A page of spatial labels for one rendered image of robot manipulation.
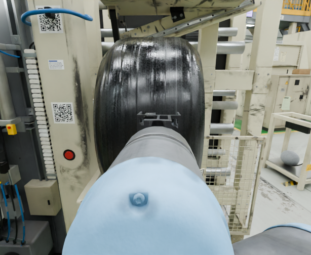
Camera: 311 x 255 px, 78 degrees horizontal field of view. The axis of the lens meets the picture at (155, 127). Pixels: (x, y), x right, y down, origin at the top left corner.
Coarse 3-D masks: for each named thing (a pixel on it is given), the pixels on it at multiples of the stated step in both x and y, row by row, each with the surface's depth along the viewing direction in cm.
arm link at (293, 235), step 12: (276, 228) 23; (288, 228) 22; (300, 228) 21; (252, 240) 21; (264, 240) 20; (276, 240) 20; (288, 240) 19; (300, 240) 19; (240, 252) 19; (252, 252) 19; (264, 252) 19; (276, 252) 18; (288, 252) 18; (300, 252) 17
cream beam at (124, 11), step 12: (108, 0) 80; (120, 0) 80; (132, 0) 80; (144, 0) 80; (156, 0) 80; (168, 0) 80; (180, 0) 80; (192, 0) 80; (204, 0) 80; (216, 0) 80; (228, 0) 80; (240, 0) 80; (120, 12) 97; (132, 12) 97; (144, 12) 97; (156, 12) 99; (168, 12) 97
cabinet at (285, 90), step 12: (276, 84) 406; (288, 84) 410; (300, 84) 418; (276, 96) 412; (288, 96) 419; (300, 96) 427; (276, 108) 420; (288, 108) 427; (300, 108) 437; (264, 120) 443; (276, 120) 430
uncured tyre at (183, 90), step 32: (128, 64) 49; (160, 64) 49; (192, 64) 50; (96, 96) 50; (128, 96) 47; (160, 96) 46; (192, 96) 47; (96, 128) 50; (128, 128) 47; (192, 128) 47
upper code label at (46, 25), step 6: (36, 6) 58; (42, 6) 58; (48, 6) 58; (54, 6) 57; (42, 18) 59; (48, 18) 58; (60, 18) 58; (42, 24) 59; (48, 24) 59; (54, 24) 59; (60, 24) 59; (42, 30) 60; (48, 30) 59; (54, 30) 59; (60, 30) 59
